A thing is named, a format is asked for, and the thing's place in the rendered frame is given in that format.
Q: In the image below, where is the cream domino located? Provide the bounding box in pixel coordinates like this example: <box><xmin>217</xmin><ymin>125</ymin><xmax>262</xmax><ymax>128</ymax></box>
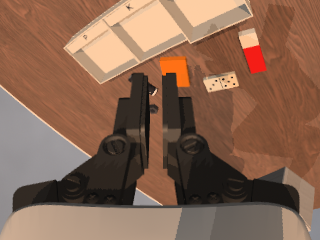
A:
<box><xmin>203</xmin><ymin>71</ymin><xmax>239</xmax><ymax>92</ymax></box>

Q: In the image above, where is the black battery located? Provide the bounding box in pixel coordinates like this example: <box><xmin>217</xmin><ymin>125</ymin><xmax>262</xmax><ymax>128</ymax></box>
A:
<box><xmin>128</xmin><ymin>73</ymin><xmax>157</xmax><ymax>96</ymax></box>

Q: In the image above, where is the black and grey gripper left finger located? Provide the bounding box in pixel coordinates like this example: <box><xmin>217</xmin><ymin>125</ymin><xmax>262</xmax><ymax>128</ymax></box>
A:
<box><xmin>13</xmin><ymin>73</ymin><xmax>150</xmax><ymax>211</ymax></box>

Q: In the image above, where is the red and white eraser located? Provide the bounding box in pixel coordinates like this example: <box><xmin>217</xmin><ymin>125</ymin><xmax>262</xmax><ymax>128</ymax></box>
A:
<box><xmin>238</xmin><ymin>28</ymin><xmax>266</xmax><ymax>74</ymax></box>

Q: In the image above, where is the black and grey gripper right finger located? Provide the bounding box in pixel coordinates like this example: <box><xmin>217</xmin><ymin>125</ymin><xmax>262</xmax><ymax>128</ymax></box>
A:
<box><xmin>162</xmin><ymin>72</ymin><xmax>300</xmax><ymax>213</ymax></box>

